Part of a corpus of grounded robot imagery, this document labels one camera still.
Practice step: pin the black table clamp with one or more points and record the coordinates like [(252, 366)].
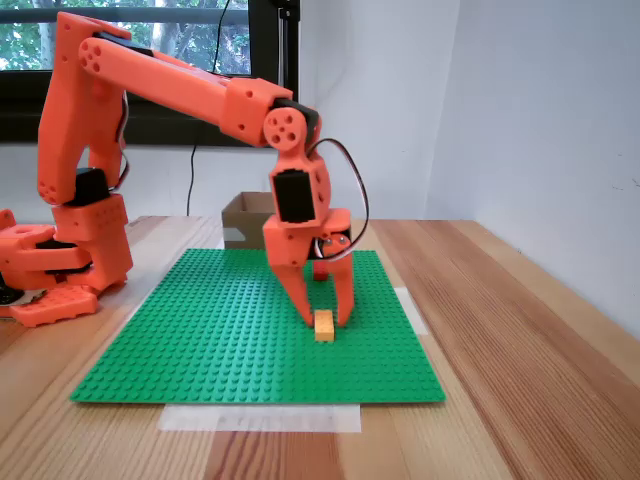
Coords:
[(7, 297)]

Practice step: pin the black window frame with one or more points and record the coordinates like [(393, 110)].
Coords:
[(165, 131)]

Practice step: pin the green lego baseplate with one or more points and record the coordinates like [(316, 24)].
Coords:
[(200, 340)]

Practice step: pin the red lego block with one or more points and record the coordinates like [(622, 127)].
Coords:
[(320, 276)]

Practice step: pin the translucent masking tape strip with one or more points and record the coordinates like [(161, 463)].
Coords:
[(412, 310), (260, 419)]

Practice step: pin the yellow lego block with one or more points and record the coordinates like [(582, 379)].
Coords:
[(324, 327)]

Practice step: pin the open cardboard box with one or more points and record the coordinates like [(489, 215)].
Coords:
[(245, 220)]

